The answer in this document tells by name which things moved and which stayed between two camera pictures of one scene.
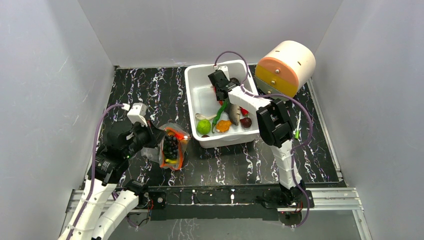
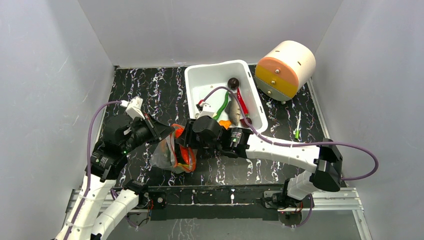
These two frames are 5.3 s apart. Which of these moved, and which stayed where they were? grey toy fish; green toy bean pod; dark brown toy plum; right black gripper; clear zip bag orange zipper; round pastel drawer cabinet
Moved: clear zip bag orange zipper; right black gripper
Stayed: dark brown toy plum; round pastel drawer cabinet; grey toy fish; green toy bean pod
